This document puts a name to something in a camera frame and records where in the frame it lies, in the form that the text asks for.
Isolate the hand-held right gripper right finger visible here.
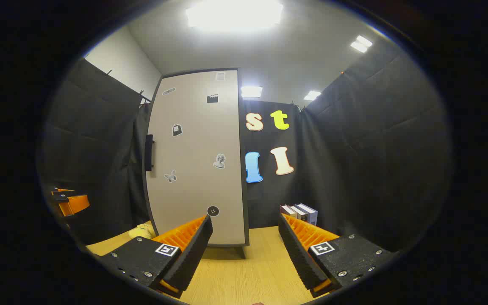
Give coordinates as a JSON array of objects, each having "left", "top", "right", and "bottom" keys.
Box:
[{"left": 278, "top": 213, "right": 399, "bottom": 298}]

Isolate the yellow coaster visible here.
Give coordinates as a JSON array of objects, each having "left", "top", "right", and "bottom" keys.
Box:
[{"left": 128, "top": 223, "right": 156, "bottom": 240}]

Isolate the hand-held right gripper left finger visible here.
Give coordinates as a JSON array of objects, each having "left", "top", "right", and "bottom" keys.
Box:
[{"left": 96, "top": 215, "right": 214, "bottom": 299}]

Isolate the black backdrop cloth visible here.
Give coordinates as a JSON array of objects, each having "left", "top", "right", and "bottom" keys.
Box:
[{"left": 36, "top": 40, "right": 454, "bottom": 255}]

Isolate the double ceiling light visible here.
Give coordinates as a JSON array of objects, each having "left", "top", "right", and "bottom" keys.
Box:
[{"left": 350, "top": 35, "right": 373, "bottom": 53}]

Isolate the large ceiling light panel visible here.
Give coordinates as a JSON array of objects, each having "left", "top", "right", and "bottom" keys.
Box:
[{"left": 185, "top": 0, "right": 285, "bottom": 32}]

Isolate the blue-grey book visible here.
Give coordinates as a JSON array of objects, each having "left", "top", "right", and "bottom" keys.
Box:
[{"left": 298, "top": 203, "right": 318, "bottom": 226}]

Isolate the black door handle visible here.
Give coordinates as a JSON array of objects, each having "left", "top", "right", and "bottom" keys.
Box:
[{"left": 144, "top": 134, "right": 155, "bottom": 172}]

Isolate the grey cabinet door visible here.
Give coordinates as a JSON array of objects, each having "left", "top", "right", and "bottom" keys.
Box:
[{"left": 142, "top": 69, "right": 251, "bottom": 247}]

